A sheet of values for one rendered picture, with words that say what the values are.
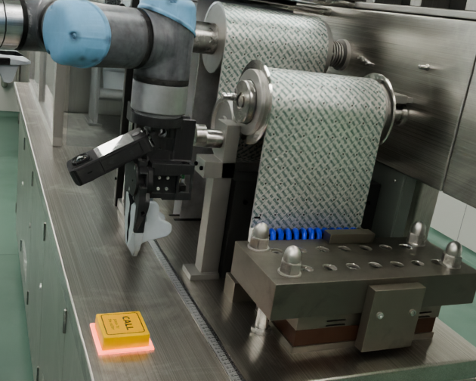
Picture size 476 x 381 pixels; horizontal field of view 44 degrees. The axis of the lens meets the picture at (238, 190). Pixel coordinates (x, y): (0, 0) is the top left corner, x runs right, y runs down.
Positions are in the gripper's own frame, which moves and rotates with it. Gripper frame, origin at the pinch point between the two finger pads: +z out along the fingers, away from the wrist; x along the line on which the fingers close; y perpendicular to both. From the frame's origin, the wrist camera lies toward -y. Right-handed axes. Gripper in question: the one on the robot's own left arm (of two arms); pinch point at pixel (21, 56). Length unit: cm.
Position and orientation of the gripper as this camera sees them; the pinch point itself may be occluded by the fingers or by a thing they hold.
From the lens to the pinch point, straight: 142.0
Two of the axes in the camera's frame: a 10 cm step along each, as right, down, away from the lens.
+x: 6.0, 4.4, -6.7
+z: 7.6, -0.8, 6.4
